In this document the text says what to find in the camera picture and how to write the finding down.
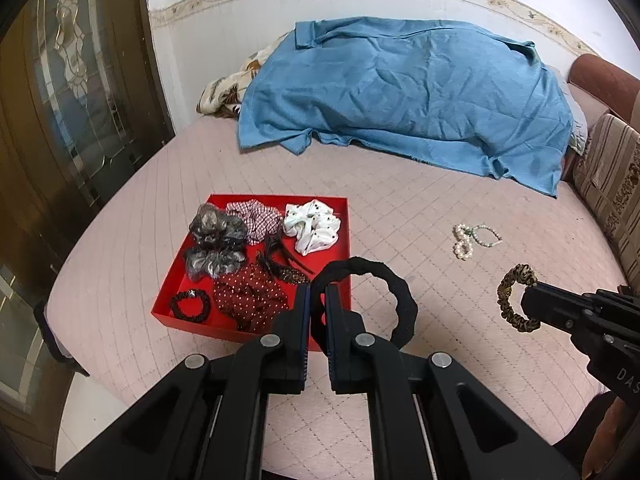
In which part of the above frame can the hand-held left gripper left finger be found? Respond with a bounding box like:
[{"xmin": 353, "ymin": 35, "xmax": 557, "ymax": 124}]
[{"xmin": 57, "ymin": 282, "xmax": 313, "ymax": 480}]

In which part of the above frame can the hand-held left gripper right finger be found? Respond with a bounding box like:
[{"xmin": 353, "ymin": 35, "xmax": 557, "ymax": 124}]
[{"xmin": 325, "ymin": 282, "xmax": 581, "ymax": 480}]

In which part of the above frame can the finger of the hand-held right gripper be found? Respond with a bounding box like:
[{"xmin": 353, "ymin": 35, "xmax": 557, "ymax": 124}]
[
  {"xmin": 520, "ymin": 282, "xmax": 608, "ymax": 317},
  {"xmin": 520, "ymin": 304, "xmax": 596, "ymax": 336}
]

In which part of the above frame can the leopard print hair tie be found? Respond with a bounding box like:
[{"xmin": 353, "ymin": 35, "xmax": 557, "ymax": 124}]
[{"xmin": 496, "ymin": 264, "xmax": 543, "ymax": 333}]

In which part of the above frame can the leopard print hair clip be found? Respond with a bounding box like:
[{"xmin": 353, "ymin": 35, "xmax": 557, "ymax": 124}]
[{"xmin": 255, "ymin": 252, "xmax": 308, "ymax": 286}]

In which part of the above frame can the red dotted scrunchie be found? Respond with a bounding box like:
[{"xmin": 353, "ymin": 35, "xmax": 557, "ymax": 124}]
[{"xmin": 212, "ymin": 262, "xmax": 291, "ymax": 333}]

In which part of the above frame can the large black wavy hair tie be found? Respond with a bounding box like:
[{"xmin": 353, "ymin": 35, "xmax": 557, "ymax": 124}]
[{"xmin": 310, "ymin": 256, "xmax": 421, "ymax": 348}]

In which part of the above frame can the black claw hair clip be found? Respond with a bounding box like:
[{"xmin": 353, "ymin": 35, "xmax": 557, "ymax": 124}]
[{"xmin": 264, "ymin": 232, "xmax": 316, "ymax": 276}]

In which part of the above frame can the red tray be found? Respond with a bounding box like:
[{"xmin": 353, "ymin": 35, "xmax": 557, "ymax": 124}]
[{"xmin": 151, "ymin": 193, "xmax": 353, "ymax": 353}]

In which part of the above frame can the white dotted scrunchie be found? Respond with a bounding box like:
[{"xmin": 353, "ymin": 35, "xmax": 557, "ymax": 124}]
[{"xmin": 282, "ymin": 199, "xmax": 343, "ymax": 255}]

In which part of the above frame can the grey organza scrunchie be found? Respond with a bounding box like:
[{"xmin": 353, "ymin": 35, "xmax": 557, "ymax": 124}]
[
  {"xmin": 183, "ymin": 245, "xmax": 247, "ymax": 281},
  {"xmin": 189, "ymin": 205, "xmax": 249, "ymax": 248}
]

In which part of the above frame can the small black jewelled hair tie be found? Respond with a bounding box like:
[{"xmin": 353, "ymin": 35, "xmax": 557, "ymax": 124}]
[{"xmin": 170, "ymin": 288, "xmax": 211, "ymax": 321}]

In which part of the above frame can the red gingham scrunchie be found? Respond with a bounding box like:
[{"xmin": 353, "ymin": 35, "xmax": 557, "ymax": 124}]
[{"xmin": 225, "ymin": 199, "xmax": 282, "ymax": 246}]

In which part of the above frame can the person's right forearm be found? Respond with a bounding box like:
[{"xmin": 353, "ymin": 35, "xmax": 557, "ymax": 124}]
[{"xmin": 565, "ymin": 390, "xmax": 636, "ymax": 480}]

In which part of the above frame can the striped sofa cushion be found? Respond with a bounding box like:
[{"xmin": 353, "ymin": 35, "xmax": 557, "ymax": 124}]
[{"xmin": 572, "ymin": 112, "xmax": 640, "ymax": 286}]

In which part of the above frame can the quilted white pillow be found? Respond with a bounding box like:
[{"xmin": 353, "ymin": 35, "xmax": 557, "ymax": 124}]
[{"xmin": 550, "ymin": 67, "xmax": 591, "ymax": 156}]

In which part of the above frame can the blue cloth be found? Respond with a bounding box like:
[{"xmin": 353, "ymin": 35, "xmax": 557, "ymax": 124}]
[{"xmin": 237, "ymin": 16, "xmax": 573, "ymax": 198}]

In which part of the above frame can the floral blanket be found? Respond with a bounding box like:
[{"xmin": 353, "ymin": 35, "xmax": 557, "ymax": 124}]
[{"xmin": 196, "ymin": 35, "xmax": 293, "ymax": 118}]

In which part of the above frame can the dark glazed door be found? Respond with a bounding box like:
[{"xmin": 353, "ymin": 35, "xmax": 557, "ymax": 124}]
[{"xmin": 0, "ymin": 0, "xmax": 176, "ymax": 451}]

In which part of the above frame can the pearl bracelet with green beads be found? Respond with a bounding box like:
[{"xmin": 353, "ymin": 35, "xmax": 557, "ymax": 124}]
[{"xmin": 470, "ymin": 225, "xmax": 503, "ymax": 250}]

